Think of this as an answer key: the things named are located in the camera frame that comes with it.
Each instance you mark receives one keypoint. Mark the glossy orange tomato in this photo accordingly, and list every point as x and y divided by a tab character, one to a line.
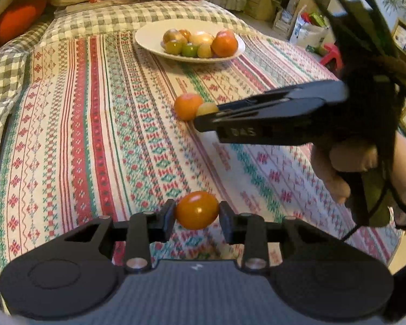
185	34
197	210

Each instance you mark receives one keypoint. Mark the orange round cushion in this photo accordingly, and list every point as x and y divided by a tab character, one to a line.
17	20

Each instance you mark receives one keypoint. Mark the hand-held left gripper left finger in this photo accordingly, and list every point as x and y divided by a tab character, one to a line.
167	220

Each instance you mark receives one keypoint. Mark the striped patterned blanket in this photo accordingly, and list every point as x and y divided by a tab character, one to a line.
88	125

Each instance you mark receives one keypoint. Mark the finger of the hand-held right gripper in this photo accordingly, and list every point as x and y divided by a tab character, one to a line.
257	115
308	91

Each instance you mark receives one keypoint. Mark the white fluted plate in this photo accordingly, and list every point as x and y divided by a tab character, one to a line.
149	39

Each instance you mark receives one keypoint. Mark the pale yellow round fruit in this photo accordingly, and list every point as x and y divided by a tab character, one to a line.
201	39

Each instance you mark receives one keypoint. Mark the red plastic stool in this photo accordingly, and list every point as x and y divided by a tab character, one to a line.
331	57

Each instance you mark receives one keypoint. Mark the person's right hand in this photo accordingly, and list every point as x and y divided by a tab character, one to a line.
345	155

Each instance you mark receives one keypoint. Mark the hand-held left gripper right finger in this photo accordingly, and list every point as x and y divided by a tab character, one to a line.
225	221

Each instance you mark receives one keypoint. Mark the grey checkered quilt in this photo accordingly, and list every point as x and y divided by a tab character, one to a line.
121	17

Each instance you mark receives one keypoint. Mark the yellow plum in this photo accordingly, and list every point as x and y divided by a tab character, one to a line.
204	50
207	109

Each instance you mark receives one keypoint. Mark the white shopping bag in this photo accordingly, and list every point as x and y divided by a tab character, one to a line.
306	32

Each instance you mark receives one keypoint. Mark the orange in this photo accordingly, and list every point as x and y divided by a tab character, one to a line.
187	106
224	44

